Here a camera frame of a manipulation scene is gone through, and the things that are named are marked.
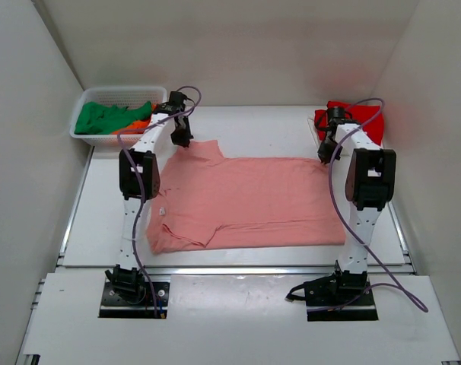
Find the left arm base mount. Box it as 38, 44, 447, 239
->
98, 279, 170, 319

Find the orange t-shirt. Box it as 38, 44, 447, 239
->
112, 103, 157, 135

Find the white plastic basket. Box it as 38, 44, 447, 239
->
69, 86, 167, 147

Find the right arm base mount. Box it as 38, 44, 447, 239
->
285, 267, 378, 322

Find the green t-shirt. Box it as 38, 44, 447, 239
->
75, 102, 141, 135

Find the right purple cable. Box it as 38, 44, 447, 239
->
307, 97, 430, 314

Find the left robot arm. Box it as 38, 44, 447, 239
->
106, 88, 198, 305

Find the pink t-shirt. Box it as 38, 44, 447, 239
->
146, 141, 345, 254

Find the folded red t-shirt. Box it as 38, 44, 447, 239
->
313, 100, 384, 145

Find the purple cable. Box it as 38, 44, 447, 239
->
307, 97, 430, 314
116, 85, 202, 318

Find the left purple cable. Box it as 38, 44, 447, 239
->
116, 85, 202, 318

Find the folded white t-shirt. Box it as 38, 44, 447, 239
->
307, 116, 320, 148

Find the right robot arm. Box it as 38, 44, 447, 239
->
316, 106, 396, 305

